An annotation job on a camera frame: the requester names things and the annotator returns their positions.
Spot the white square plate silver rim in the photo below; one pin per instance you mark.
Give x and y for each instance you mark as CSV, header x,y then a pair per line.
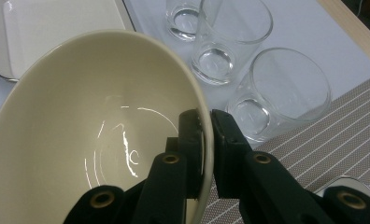
x,y
49,18
348,181

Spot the brown white striped placemat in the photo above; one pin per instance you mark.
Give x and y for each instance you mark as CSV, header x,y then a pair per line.
x,y
329,130

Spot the clear drinking glass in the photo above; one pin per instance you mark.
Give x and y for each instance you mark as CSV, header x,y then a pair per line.
x,y
282,81
236,25
183,18

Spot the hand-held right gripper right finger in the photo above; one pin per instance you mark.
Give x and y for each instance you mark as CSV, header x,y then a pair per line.
x,y
230,149

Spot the cream bowl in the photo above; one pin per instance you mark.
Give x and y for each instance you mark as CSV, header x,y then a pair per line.
x,y
80,109

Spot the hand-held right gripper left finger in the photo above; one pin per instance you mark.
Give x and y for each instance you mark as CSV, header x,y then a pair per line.
x,y
192,149

